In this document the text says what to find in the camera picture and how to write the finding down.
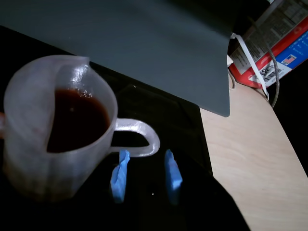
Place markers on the translucent plastic kettle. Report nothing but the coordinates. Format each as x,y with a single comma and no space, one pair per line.
36,168

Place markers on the black mat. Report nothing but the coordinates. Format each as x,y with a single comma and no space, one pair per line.
168,115

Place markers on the grey flat board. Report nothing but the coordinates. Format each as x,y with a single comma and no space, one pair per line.
144,36

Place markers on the red blue cardboard box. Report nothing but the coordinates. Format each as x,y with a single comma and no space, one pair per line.
288,48

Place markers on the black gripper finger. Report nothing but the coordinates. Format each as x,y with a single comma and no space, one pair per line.
119,178
173,178

